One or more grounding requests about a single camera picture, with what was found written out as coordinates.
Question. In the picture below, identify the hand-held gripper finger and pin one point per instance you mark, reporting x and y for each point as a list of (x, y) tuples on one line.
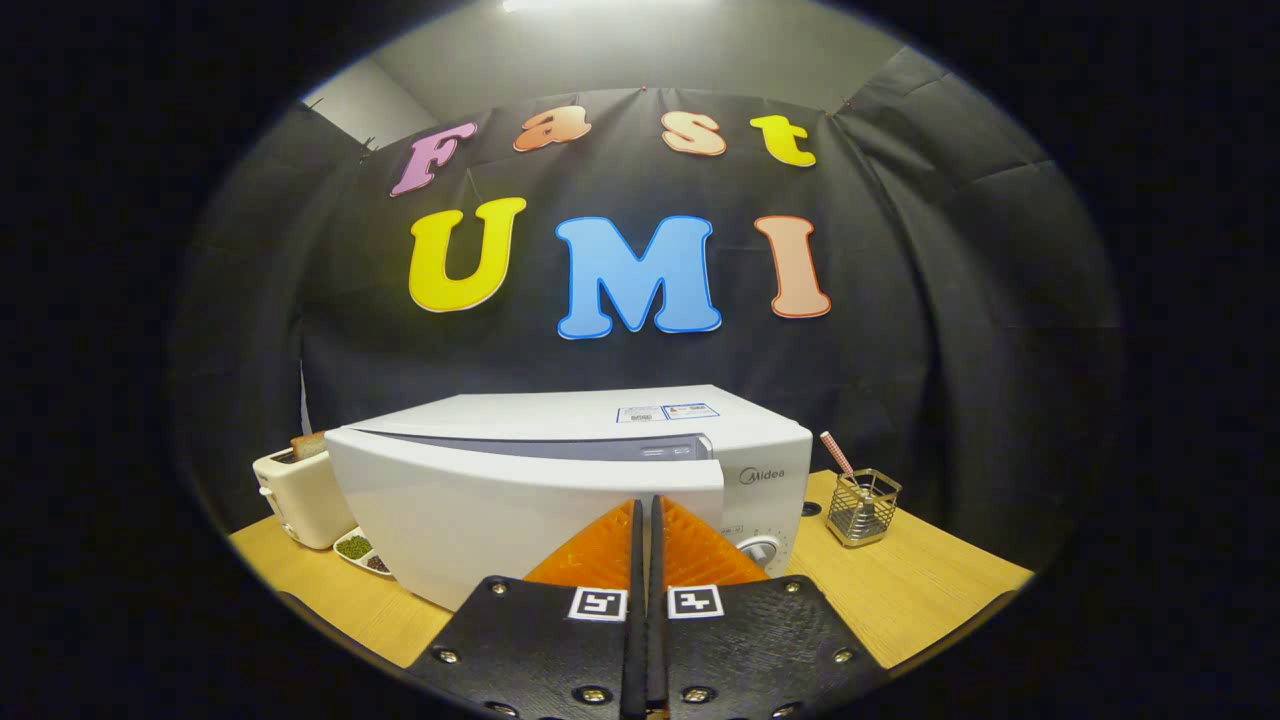
[(656, 620), (634, 600)]

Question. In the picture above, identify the white microwave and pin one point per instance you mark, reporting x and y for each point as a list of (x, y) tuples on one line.
[(450, 520)]

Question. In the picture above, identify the pink striped straw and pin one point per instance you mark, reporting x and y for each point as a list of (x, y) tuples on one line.
[(835, 452)]

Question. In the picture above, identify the white divided dish of beans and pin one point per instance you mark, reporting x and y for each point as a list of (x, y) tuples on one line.
[(352, 547)]

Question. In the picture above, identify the cream toaster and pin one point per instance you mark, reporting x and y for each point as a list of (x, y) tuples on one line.
[(300, 500)]

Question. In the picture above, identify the toast slice in toaster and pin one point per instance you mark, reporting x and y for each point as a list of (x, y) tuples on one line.
[(308, 446)]

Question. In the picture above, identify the black backdrop cloth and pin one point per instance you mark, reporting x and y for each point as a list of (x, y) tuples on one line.
[(950, 300)]

